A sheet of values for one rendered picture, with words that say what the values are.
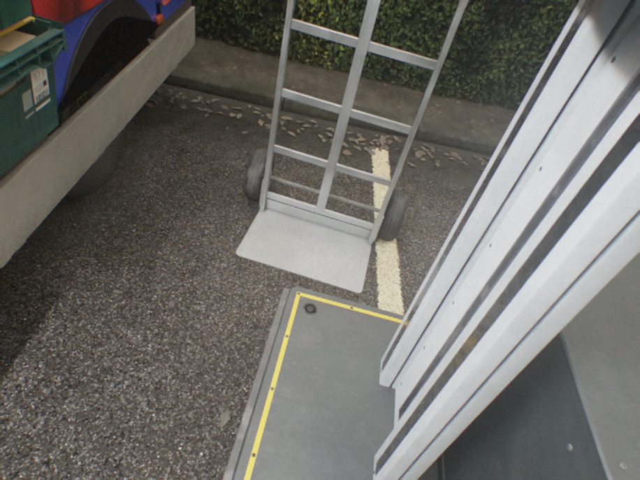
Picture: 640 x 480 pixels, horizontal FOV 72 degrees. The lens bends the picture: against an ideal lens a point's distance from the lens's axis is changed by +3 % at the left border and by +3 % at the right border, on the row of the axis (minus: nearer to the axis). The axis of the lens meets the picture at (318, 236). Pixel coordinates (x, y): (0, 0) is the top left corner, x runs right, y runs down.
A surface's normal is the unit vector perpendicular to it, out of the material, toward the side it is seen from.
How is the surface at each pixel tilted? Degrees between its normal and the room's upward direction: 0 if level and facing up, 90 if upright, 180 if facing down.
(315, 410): 0
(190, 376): 0
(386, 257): 0
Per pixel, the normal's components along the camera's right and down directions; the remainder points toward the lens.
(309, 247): 0.20, -0.72
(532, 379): -0.97, -0.26
